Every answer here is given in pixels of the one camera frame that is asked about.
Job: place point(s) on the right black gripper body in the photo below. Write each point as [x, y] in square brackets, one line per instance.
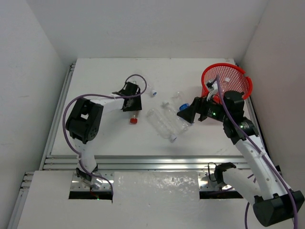
[213, 110]

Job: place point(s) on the red plastic mesh basket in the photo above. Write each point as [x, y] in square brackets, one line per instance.
[232, 78]

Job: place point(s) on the white foam board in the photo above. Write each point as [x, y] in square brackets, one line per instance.
[156, 188]

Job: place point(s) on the red cap red label bottle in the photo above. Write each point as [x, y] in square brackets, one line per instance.
[134, 117]

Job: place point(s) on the large clear bottle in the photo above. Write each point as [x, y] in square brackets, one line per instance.
[224, 85]

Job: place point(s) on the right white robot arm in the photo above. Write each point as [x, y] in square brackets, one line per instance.
[272, 199]

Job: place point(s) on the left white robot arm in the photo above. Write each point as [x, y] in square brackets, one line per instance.
[81, 122]

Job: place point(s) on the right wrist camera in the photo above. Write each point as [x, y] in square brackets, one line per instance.
[212, 87]

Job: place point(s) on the aluminium table edge rail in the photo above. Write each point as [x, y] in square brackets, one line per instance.
[53, 198]

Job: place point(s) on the clear bottle top blue cap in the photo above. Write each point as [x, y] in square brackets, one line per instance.
[150, 90]

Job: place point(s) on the clear bottle blue-white cap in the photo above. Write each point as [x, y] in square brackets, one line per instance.
[161, 125]

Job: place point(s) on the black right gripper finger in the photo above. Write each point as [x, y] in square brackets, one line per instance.
[188, 114]
[198, 102]

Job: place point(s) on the clear bottle white cap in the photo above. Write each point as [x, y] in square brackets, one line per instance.
[175, 121]

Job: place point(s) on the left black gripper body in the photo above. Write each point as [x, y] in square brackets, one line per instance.
[131, 99]

